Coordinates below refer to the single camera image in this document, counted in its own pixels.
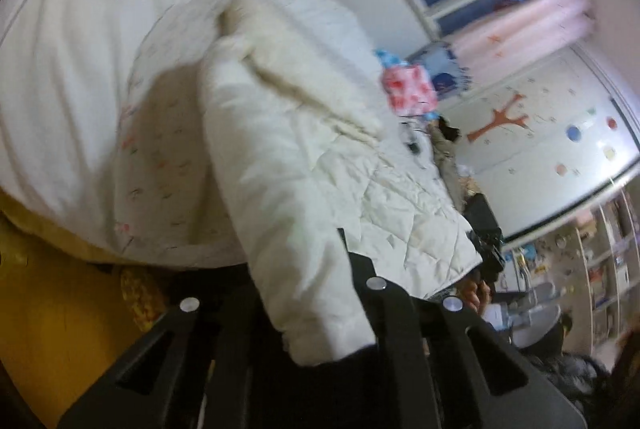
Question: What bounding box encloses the cream quilted jacket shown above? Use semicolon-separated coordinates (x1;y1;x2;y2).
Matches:
200;0;480;366

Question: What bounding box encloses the person right hand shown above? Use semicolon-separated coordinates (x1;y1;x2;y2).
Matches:
457;277;491;316

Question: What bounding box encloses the brown coat on bed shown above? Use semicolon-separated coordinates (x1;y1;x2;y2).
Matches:
427;117;476;212

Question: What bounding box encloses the yellow patterned slipper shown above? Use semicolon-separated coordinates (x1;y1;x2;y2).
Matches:
119;267;167;333

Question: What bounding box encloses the shelf with clutter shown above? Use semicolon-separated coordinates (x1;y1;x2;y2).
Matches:
496;187;639;359

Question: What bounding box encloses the right blue whale curtain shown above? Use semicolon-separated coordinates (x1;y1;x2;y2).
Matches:
407;41;471;100

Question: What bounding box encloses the pink checkered plastic bag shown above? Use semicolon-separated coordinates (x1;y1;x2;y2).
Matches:
381;65;438;117

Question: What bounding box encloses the floral cherry bedsheet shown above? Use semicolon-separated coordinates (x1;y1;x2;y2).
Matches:
114;0;245;269

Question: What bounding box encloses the orange tree wall sticker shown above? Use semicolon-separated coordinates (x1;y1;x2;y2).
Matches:
466;92;528;143

